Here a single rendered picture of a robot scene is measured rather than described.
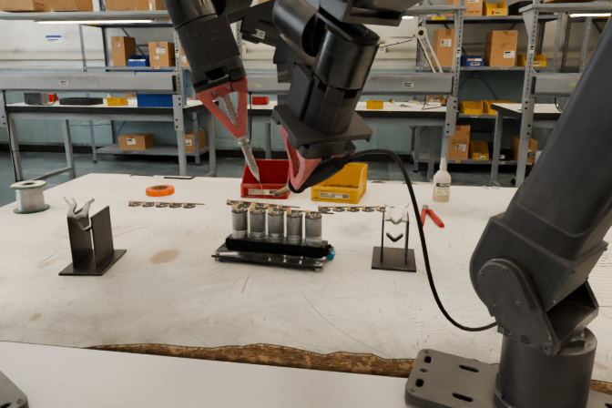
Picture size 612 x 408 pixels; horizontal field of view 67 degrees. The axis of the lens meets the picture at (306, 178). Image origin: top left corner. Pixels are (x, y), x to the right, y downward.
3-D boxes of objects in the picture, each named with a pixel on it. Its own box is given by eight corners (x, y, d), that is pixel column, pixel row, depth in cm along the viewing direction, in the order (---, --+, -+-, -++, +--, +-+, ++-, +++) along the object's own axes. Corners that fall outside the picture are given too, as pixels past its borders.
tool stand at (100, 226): (72, 292, 64) (36, 249, 56) (95, 233, 71) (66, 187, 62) (113, 292, 64) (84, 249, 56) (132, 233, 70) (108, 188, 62)
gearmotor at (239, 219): (245, 245, 68) (244, 212, 66) (229, 243, 68) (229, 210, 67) (251, 239, 70) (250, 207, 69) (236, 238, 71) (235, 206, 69)
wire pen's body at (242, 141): (249, 170, 64) (219, 96, 61) (260, 167, 65) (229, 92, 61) (249, 173, 63) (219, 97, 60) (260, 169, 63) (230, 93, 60)
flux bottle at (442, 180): (441, 203, 92) (444, 154, 90) (428, 199, 95) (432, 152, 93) (453, 200, 94) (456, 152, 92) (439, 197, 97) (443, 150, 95)
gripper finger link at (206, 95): (260, 124, 67) (237, 61, 64) (267, 129, 60) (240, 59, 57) (216, 140, 66) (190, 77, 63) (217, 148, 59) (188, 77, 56)
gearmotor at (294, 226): (300, 250, 66) (300, 216, 64) (284, 249, 66) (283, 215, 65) (304, 244, 68) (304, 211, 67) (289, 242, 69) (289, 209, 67)
